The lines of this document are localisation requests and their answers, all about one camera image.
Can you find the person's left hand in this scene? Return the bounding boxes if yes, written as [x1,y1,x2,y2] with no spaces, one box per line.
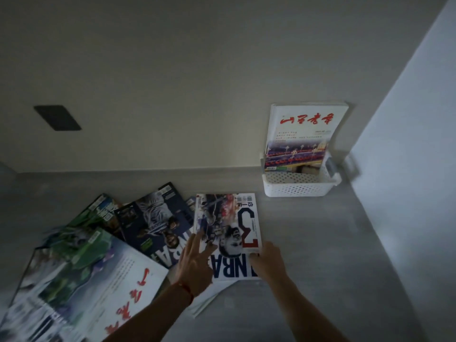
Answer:
[172,229,219,300]

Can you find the person's right hand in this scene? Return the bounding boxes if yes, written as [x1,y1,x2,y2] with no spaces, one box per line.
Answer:
[248,241,290,286]

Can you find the white basketball magazine red numeral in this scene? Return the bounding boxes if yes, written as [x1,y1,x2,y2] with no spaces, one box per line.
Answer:
[192,192,264,282]

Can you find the dark blue basketball magazine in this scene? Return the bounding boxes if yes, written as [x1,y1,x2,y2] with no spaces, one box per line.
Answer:
[114,181,196,270]

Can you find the white perforated plastic basket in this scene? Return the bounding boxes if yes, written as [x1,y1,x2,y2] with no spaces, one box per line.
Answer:
[260,149,342,198]

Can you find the white magazine green landscape picture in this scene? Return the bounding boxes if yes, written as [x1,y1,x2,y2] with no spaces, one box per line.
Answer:
[0,229,170,342]

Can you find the pile of assorted magazines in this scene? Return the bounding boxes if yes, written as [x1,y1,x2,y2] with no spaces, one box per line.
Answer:
[0,181,236,342]

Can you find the white magazine blue red picture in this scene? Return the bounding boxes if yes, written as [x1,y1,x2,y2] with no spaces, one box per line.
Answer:
[264,102,350,173]

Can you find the person's right forearm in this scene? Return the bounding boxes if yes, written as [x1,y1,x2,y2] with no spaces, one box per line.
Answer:
[265,275,350,342]

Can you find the person's left forearm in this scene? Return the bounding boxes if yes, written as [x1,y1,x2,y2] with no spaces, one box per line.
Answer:
[101,285,193,342]

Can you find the red string bracelet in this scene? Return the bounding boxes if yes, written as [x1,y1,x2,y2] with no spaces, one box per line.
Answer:
[176,281,195,305]

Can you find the grey wall socket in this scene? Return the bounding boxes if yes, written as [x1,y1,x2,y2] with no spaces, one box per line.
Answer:
[34,104,83,132]

